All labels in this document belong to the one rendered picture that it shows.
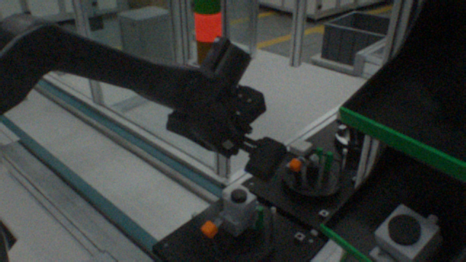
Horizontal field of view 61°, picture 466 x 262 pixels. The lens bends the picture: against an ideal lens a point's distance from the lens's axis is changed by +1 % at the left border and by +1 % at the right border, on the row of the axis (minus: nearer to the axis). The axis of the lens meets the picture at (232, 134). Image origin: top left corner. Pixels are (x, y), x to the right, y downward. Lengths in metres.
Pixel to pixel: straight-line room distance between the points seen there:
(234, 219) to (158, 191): 0.34
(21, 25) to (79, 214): 0.62
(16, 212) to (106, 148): 0.28
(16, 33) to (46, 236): 0.75
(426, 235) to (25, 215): 0.94
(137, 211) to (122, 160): 0.22
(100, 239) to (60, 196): 0.19
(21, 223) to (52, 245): 0.13
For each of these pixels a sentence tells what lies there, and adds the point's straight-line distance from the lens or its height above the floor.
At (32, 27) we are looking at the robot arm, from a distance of 0.35.
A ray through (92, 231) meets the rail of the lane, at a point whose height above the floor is 0.96.
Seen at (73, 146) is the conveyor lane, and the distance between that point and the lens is 1.24.
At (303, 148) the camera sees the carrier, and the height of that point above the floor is 0.99.
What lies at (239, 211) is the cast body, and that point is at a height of 1.08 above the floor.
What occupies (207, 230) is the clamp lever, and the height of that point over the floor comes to 1.07.
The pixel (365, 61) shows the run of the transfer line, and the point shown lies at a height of 0.93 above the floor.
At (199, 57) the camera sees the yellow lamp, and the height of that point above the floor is 1.28.
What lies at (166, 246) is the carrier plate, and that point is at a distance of 0.79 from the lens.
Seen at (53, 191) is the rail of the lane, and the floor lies 0.96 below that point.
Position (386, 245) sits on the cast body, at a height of 1.24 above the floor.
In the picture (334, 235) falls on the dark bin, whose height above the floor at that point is 1.21.
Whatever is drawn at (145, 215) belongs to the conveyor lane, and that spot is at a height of 0.92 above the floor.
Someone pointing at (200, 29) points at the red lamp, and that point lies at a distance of 0.77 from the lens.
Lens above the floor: 1.55
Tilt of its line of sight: 32 degrees down
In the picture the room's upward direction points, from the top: straight up
